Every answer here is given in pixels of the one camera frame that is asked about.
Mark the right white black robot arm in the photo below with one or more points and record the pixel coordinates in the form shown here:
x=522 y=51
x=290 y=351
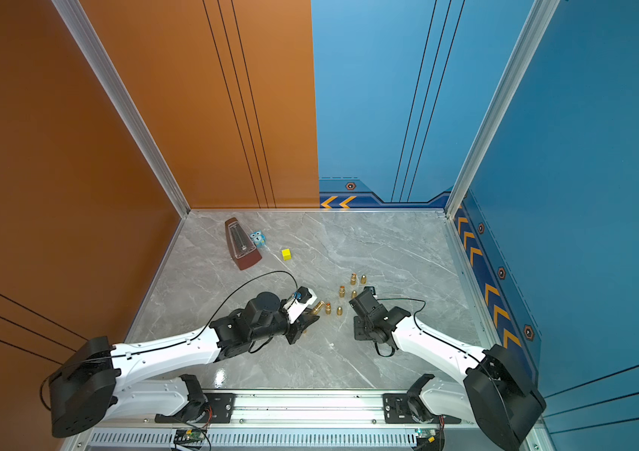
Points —
x=498 y=393

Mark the green circuit board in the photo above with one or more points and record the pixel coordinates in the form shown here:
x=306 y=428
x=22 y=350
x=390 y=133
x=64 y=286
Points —
x=191 y=439
x=431 y=440

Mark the aluminium corner post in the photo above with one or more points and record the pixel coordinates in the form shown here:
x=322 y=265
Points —
x=75 y=19
x=535 y=26

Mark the aluminium front rail frame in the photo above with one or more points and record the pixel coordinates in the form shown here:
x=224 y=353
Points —
x=291 y=419

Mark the dark red metronome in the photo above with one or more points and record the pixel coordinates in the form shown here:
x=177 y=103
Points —
x=242 y=248

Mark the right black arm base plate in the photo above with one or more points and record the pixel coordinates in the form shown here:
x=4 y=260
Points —
x=398 y=407

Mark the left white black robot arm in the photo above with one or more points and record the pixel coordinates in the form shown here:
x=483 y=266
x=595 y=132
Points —
x=102 y=380

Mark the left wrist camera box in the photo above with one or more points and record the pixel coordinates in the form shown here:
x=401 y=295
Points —
x=302 y=300

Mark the left green circuit board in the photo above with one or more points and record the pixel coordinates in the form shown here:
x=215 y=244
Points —
x=191 y=439

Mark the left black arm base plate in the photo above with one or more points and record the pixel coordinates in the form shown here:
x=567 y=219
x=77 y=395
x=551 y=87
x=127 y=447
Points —
x=216 y=409

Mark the small blue owl toy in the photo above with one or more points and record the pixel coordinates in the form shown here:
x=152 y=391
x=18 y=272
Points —
x=258 y=239

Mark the right aluminium corner post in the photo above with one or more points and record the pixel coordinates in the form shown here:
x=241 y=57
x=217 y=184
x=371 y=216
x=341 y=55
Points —
x=535 y=26

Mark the right green circuit board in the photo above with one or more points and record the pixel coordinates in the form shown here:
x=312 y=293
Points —
x=431 y=440

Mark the left aluminium corner post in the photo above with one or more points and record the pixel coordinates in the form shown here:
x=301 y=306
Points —
x=75 y=19

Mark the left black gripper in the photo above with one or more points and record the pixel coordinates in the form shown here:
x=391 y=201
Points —
x=301 y=325

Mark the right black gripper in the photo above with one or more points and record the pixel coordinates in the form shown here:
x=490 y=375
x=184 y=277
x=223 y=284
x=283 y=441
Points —
x=357 y=334

